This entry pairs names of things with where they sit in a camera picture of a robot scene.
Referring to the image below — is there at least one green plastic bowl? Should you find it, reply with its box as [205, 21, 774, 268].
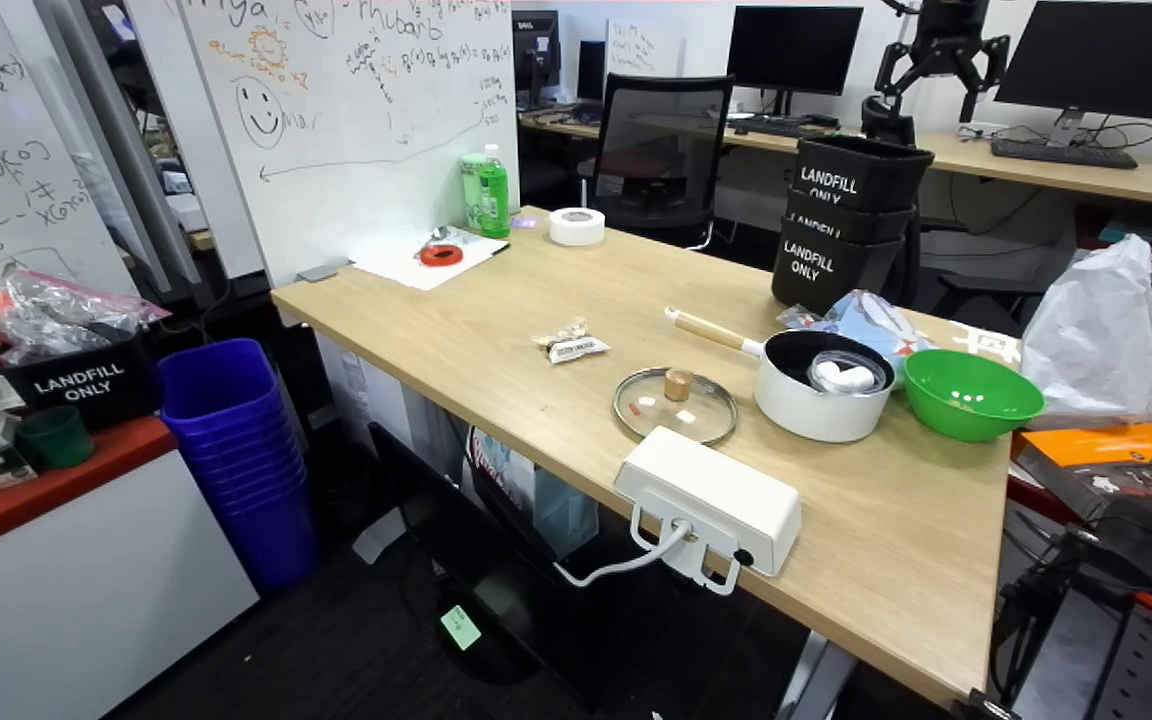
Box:
[901, 346, 1044, 445]

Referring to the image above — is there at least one right computer monitor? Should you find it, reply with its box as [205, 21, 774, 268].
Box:
[1000, 0, 1152, 121]

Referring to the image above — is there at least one whiteboard with drawings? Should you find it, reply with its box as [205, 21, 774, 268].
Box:
[178, 0, 517, 284]

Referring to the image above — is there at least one black keyboard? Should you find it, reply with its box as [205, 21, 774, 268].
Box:
[987, 138, 1137, 170]

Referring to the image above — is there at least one computer monitor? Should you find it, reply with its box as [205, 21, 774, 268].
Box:
[729, 3, 862, 121]
[1000, 0, 1152, 121]

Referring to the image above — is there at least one left computer monitor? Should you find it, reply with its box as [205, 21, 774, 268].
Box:
[729, 3, 862, 121]

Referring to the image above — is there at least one blue snack package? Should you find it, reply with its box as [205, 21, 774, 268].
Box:
[776, 288, 924, 367]

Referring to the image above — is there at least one black mesh office chair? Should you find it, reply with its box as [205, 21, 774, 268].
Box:
[591, 77, 733, 249]

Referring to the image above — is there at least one green wipes bottle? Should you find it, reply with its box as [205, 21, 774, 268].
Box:
[459, 143, 511, 238]

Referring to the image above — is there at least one black landfill bin stack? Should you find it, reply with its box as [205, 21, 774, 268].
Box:
[774, 202, 918, 313]

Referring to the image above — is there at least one glass pot lid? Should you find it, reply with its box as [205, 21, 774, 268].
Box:
[613, 367, 736, 445]

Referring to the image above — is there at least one white electrical box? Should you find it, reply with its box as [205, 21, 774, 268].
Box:
[613, 427, 804, 594]

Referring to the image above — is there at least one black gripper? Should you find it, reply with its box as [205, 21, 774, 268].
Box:
[862, 0, 1010, 143]

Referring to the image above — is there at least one lone black bin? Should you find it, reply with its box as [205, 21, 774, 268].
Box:
[784, 136, 931, 243]

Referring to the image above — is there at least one white tape roll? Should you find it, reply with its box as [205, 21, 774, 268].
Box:
[550, 206, 605, 249]

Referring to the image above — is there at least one stack of blue bins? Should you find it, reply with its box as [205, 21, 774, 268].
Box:
[157, 336, 316, 591]

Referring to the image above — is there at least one white plastic bag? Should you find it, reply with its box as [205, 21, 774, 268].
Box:
[1019, 234, 1152, 425]

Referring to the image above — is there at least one orange book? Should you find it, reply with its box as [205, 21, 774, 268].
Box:
[1017, 418, 1152, 467]

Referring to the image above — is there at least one white cable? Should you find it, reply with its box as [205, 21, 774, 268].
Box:
[551, 504, 750, 598]

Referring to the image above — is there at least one small white packet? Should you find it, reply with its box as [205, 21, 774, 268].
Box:
[538, 327, 610, 367]

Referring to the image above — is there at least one white saucepan wooden handle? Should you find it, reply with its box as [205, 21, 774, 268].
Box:
[670, 309, 897, 445]

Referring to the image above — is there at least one black landfill bin with trash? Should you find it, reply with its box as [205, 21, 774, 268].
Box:
[0, 341, 160, 432]

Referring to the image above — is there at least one white paper sheet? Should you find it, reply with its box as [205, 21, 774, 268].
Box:
[356, 228, 506, 293]

